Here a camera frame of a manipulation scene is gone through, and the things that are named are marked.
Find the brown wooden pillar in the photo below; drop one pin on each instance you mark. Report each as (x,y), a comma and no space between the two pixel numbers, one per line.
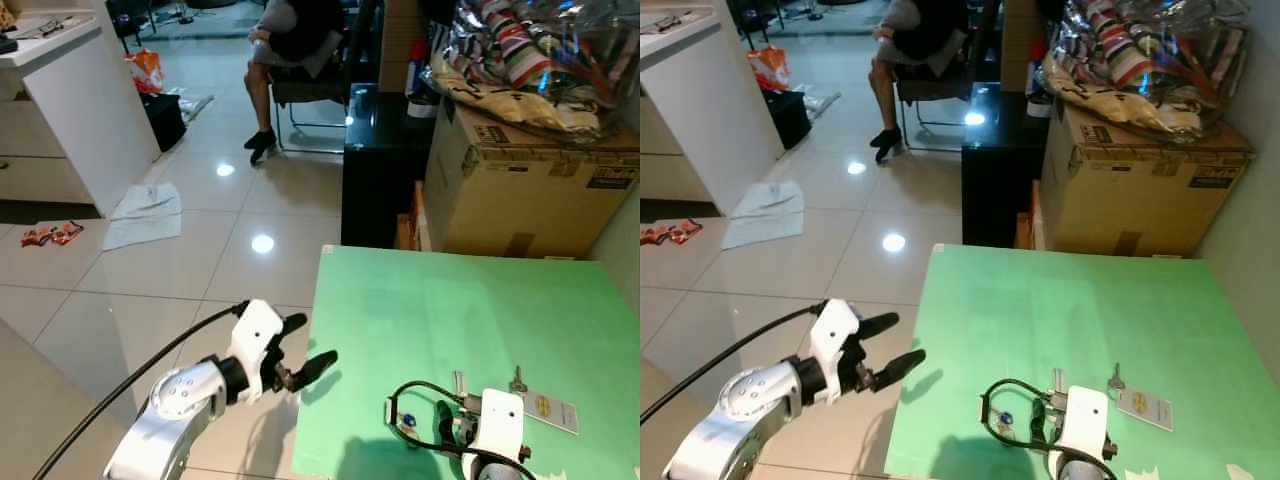
(1018,45)
(400,45)

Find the white floor cloth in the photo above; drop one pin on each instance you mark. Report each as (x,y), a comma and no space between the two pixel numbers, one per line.
(765,215)
(145,215)

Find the orange shopping bag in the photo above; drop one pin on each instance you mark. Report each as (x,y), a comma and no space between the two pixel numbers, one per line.
(770,68)
(146,72)

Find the black bag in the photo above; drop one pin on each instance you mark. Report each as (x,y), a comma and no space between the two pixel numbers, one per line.
(788,120)
(163,122)

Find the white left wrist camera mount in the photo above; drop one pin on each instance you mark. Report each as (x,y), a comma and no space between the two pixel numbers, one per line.
(835,330)
(255,330)

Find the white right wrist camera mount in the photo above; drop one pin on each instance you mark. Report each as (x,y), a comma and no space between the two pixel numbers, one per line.
(1085,418)
(502,420)

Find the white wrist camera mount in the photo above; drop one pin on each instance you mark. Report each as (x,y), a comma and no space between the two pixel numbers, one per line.
(502,420)
(255,330)
(1085,418)
(835,330)

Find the black metal frame chair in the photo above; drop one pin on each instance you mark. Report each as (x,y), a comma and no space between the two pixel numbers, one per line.
(935,90)
(320,92)

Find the green table mat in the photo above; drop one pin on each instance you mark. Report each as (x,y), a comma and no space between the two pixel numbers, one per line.
(450,320)
(1080,320)

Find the large printed cardboard box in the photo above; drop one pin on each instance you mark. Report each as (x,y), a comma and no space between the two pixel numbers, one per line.
(530,190)
(1140,190)

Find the glossy black cabinet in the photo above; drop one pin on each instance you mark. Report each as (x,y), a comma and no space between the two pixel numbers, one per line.
(385,170)
(1000,170)

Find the thin brown cardboard sheet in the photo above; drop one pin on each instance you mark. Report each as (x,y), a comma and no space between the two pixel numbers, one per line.
(1028,225)
(410,225)

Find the white masking tape piece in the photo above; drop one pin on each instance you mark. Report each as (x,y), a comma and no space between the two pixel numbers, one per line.
(1240,472)

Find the seated person in dark clothes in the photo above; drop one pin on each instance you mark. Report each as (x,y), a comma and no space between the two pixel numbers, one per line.
(925,30)
(300,30)

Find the white counter with drawers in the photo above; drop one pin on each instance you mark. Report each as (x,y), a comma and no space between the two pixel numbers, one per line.
(715,110)
(90,110)

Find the white crumpled sheet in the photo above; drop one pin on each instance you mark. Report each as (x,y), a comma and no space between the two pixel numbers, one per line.
(820,100)
(195,106)

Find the clear plastic wrapped bundle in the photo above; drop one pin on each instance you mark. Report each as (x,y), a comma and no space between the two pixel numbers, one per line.
(1140,60)
(530,60)

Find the red snack packet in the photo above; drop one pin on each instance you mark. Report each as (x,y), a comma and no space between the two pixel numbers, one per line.
(36,238)
(654,237)
(685,231)
(66,232)

